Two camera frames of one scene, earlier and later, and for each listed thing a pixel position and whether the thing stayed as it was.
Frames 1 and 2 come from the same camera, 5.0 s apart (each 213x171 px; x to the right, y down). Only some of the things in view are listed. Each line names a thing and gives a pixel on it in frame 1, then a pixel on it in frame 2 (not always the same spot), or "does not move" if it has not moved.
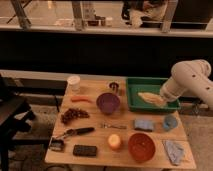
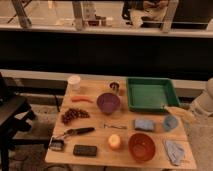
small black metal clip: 56,145 does not move
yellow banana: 152,98 to 181,113
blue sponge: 143,124 does not move
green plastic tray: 135,103 does not move
